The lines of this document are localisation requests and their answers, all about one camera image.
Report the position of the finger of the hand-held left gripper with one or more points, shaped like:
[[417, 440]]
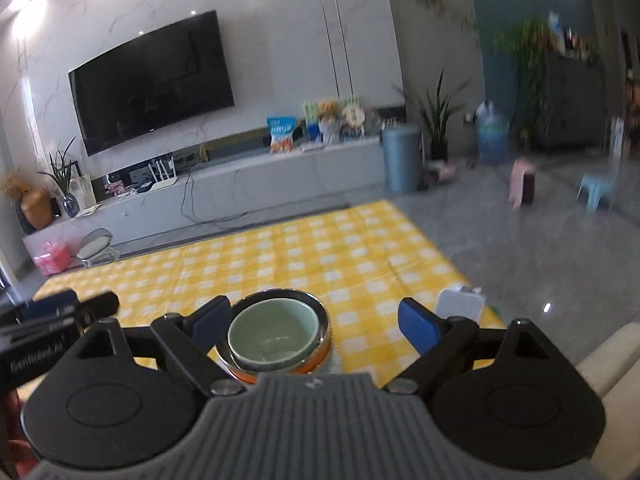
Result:
[[97, 306], [47, 304]]

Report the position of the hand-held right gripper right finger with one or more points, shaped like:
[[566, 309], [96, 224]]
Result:
[[420, 322]]

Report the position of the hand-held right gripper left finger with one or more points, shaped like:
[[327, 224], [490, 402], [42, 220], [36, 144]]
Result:
[[210, 322]]

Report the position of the green ceramic bowl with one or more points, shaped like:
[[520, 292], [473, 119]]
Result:
[[270, 332]]

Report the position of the orange steel-lined bowl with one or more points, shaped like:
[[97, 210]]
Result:
[[326, 334]]

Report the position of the white flat paddle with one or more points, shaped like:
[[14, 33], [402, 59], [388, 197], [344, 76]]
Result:
[[459, 304]]

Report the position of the pink plastic basket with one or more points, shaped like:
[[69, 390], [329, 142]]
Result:
[[51, 260]]

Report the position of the small grey chair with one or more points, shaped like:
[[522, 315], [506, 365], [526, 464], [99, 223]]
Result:
[[97, 249]]

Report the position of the brown vase with dried flowers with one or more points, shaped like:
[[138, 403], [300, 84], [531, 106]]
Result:
[[36, 210]]

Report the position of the yellow checked tablecloth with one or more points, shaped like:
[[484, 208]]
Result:
[[350, 255]]

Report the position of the plant in glass vase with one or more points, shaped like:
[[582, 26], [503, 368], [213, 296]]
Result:
[[67, 205]]

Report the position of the white photo card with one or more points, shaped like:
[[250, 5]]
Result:
[[84, 192]]

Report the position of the white wifi router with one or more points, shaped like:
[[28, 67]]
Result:
[[160, 183]]

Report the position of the pink patterned bag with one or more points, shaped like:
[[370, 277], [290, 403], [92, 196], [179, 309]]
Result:
[[442, 172]]

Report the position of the marble tv cabinet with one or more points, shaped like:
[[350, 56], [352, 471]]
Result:
[[280, 180]]

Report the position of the blue grey trash can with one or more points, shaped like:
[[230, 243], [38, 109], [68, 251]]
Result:
[[401, 160]]

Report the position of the pink space heater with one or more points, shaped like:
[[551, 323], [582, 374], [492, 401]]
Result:
[[521, 182]]

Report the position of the potted snake plant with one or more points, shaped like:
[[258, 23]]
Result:
[[439, 130]]

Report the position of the cream sofa armrest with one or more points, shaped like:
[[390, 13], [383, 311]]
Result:
[[612, 355]]

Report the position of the blue water jug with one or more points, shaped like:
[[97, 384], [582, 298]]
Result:
[[492, 137]]

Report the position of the blue snack bag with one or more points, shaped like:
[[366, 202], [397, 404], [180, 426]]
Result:
[[281, 135]]

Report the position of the brown round hand fan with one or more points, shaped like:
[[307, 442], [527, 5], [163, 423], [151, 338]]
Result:
[[374, 121]]

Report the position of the white ribbed pot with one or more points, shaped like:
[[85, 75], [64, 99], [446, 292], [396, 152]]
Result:
[[331, 131]]

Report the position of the white round hand fan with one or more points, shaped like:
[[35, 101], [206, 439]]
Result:
[[354, 117]]

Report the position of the light blue plastic stool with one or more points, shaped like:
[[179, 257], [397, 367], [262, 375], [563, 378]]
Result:
[[596, 186]]

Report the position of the black flat television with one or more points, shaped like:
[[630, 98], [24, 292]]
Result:
[[150, 85]]

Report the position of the brown teddy bear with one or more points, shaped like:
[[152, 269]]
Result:
[[329, 109]]

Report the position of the green painted canvas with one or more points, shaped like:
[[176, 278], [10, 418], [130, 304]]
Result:
[[310, 112]]

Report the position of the dark grey cabinet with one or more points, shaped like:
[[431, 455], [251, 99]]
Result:
[[575, 105]]

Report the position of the trailing pothos plant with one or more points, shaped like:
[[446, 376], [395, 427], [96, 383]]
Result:
[[525, 50]]

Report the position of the pink photo frame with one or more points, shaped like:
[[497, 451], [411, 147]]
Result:
[[115, 188]]

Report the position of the white boxes by wall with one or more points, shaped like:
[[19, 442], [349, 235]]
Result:
[[616, 140]]

